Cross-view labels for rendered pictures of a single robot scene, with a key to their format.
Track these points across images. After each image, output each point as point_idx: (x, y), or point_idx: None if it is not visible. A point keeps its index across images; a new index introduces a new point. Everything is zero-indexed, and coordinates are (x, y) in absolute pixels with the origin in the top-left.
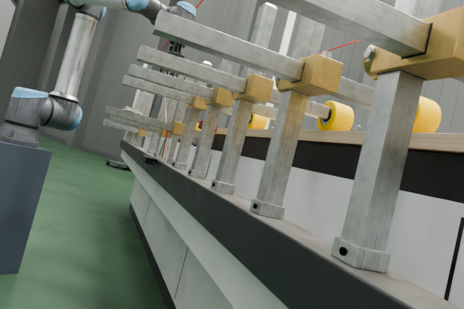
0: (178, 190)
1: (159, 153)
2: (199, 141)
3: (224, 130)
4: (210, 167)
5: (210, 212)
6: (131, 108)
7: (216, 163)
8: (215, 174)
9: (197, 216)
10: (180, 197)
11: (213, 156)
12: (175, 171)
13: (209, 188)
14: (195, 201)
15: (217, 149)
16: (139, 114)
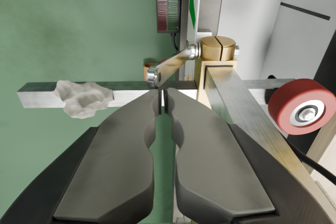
0: (173, 170)
1: None
2: (183, 215)
3: (334, 123)
4: (301, 30)
5: (171, 219)
6: (78, 103)
7: (296, 65)
8: (280, 68)
9: (171, 203)
10: (172, 175)
11: (316, 38)
12: (174, 160)
13: (174, 220)
14: (172, 203)
15: (323, 63)
16: (107, 106)
